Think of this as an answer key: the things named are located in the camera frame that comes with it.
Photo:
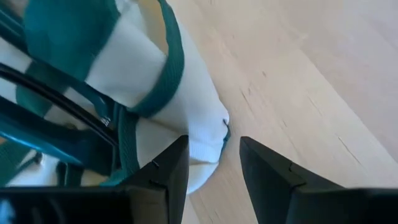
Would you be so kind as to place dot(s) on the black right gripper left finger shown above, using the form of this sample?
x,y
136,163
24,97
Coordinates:
x,y
149,199

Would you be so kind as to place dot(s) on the beige green gardening bag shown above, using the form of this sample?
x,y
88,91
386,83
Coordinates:
x,y
140,62

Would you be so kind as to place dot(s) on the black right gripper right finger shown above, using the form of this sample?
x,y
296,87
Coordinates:
x,y
280,193

